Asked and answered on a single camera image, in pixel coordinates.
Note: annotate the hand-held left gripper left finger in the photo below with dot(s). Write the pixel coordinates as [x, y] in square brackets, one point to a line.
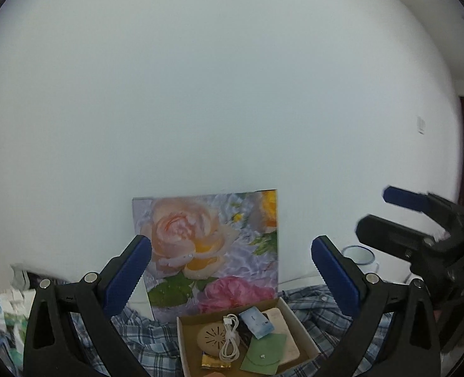
[132, 273]

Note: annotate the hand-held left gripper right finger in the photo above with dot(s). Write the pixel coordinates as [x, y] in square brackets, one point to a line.
[334, 279]

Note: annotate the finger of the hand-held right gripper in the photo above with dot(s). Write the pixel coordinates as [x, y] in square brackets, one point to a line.
[405, 198]
[389, 235]

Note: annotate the beige phone case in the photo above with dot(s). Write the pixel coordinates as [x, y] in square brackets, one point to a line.
[287, 322]

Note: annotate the cardboard box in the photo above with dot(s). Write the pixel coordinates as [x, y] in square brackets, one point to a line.
[190, 337]

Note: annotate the blue and white packet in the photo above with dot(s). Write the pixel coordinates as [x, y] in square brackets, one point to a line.
[257, 322]

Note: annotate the round beige vented case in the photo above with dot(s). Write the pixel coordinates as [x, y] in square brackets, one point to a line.
[212, 337]

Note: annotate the green felt pouch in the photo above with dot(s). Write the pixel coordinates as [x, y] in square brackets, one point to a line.
[263, 355]

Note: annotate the gold foil snack packet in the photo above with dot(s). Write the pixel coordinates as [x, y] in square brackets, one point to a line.
[214, 361]

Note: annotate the white enamel mug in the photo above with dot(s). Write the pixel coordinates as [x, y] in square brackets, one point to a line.
[357, 255]

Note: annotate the floral print board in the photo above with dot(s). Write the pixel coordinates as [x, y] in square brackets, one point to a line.
[185, 235]

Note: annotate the blue plaid shirt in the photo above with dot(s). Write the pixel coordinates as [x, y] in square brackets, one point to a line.
[149, 345]

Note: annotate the dark bag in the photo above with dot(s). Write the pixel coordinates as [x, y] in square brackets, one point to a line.
[31, 277]

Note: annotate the white wall switch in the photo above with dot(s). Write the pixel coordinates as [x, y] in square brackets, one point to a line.
[421, 125]

